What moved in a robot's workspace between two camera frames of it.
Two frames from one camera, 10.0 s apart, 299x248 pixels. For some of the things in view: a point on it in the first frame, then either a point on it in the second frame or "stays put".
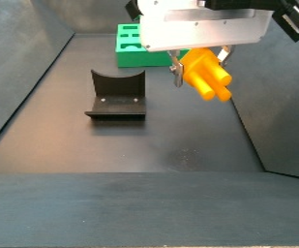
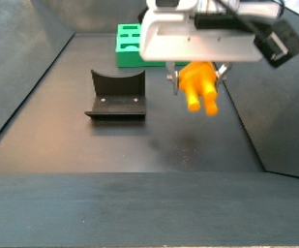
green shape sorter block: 132,54 stays put
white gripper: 175,24 -> 170,39
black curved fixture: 119,97 stays put
